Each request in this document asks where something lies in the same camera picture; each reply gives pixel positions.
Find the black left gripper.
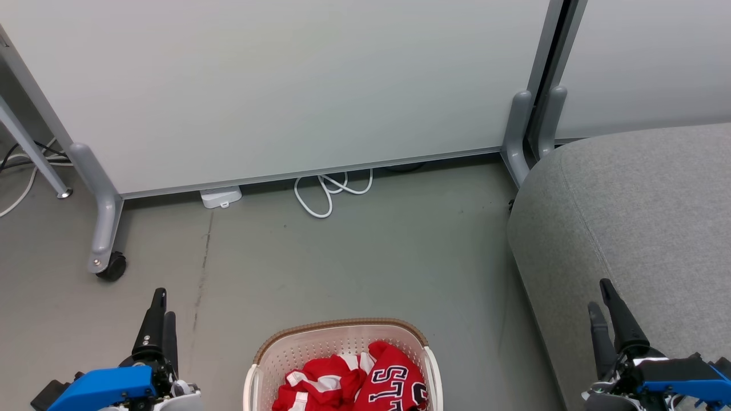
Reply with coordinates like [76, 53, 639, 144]
[117, 288, 204, 411]

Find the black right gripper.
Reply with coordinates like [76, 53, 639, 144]
[581, 278, 731, 411]

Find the red white lettered jersey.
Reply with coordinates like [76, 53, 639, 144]
[272, 340, 429, 411]

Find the grey fabric sofa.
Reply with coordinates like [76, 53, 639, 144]
[507, 122, 731, 411]

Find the black caster wheel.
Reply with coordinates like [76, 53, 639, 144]
[95, 251, 128, 283]

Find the grey partition leg with caster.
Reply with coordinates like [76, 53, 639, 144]
[68, 142, 125, 275]

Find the white power adapter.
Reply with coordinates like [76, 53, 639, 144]
[199, 185, 243, 209]

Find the white laundry basket brown rim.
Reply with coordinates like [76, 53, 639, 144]
[243, 318, 444, 411]

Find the grey metal table leg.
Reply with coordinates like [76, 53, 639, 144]
[0, 94, 74, 200]

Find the narrow white partition panel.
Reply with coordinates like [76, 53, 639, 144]
[555, 0, 731, 141]

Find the wide white partition panel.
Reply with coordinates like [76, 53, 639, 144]
[0, 0, 563, 199]

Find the looped white cable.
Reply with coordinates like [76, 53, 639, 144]
[293, 168, 375, 220]

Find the thin white floor cable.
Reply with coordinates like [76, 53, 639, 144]
[0, 136, 73, 219]

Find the thin black floor cable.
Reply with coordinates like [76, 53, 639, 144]
[0, 139, 70, 173]

